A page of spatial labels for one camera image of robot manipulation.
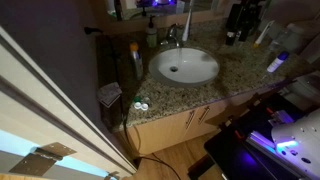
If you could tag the orange capped bottle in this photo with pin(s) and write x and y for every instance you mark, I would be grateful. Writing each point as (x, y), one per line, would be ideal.
(136, 61)

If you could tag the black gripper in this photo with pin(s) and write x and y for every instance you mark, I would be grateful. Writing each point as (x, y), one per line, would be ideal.
(246, 15)

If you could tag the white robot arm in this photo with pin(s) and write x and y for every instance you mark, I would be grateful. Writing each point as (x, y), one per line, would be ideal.
(300, 140)

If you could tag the wooden vanity cabinet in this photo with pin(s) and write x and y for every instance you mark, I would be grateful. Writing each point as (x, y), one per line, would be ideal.
(166, 131)

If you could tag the white toilet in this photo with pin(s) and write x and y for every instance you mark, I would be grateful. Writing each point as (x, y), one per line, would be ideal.
(305, 31)

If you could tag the dark bin with paper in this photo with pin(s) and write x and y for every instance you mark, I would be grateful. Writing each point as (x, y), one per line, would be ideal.
(110, 100)

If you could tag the wood framed mirror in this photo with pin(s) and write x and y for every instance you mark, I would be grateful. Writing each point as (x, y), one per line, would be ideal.
(160, 21)

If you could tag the black wall hook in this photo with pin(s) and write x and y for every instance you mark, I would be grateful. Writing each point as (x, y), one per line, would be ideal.
(91, 30)

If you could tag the white orange toothbrush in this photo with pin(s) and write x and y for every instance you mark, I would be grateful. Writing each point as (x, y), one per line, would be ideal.
(264, 33)

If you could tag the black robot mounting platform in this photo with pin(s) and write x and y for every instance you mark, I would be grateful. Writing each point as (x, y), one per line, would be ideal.
(240, 156)

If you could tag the green soap pump bottle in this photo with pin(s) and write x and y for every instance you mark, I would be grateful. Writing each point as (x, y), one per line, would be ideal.
(151, 35)

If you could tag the white oval sink basin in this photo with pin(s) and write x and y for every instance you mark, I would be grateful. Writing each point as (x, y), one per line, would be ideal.
(186, 68)

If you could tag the small metal door hinge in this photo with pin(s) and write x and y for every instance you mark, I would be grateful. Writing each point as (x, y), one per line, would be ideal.
(112, 175)

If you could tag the large metal door hinge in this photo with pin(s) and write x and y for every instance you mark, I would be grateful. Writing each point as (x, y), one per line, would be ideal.
(40, 159)

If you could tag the white purple toothpaste tube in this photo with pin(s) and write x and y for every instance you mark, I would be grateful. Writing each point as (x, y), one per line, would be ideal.
(276, 62)

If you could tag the white door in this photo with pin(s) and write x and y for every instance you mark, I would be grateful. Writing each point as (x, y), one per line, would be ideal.
(40, 110)

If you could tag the white contact lens case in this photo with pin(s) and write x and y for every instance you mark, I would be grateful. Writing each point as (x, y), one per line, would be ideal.
(141, 105)

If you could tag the chrome faucet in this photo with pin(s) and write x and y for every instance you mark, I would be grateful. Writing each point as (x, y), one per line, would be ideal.
(172, 35)

